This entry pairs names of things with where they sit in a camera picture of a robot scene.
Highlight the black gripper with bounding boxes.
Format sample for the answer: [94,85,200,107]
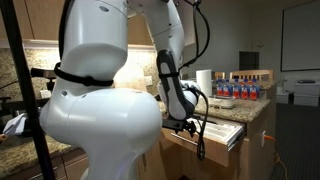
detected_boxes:
[162,119,196,136]

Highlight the silver drawer handle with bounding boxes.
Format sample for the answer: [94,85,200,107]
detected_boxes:
[170,133,198,146]

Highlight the wooden top drawer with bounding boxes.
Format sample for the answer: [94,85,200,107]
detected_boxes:
[162,114,245,167]

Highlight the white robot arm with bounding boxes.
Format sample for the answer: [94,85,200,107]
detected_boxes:
[40,0,199,180]

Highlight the white rectangular dish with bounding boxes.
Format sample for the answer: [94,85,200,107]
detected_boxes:
[208,96,235,109]

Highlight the white cutlery tray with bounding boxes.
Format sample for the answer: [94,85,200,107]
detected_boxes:
[186,114,246,145]

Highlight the white paper towel roll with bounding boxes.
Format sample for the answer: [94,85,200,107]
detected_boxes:
[196,69,212,96]

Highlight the red drink bottle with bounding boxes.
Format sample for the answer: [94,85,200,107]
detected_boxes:
[216,79,223,96]
[233,79,241,99]
[250,79,259,100]
[223,79,232,97]
[241,79,250,100]

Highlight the wooden dining chair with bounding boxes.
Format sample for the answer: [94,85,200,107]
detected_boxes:
[230,70,274,81]

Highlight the white printer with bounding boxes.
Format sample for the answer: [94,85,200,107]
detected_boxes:
[294,82,320,106]

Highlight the black vertical stand pole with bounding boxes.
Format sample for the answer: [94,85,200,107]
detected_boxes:
[0,0,55,180]

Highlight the white projector screen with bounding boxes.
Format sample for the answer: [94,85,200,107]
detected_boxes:
[281,0,320,71]

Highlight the white crumpled cloth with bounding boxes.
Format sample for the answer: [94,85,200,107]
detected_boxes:
[3,113,27,135]

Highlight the wooden upper cabinets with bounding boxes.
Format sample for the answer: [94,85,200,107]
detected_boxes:
[0,0,196,51]

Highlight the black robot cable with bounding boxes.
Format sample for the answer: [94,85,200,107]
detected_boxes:
[178,0,212,162]

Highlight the yellow extension cable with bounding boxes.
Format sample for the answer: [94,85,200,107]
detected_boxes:
[263,134,288,180]

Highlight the black camera on tripod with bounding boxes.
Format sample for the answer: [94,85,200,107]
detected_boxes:
[30,68,57,91]

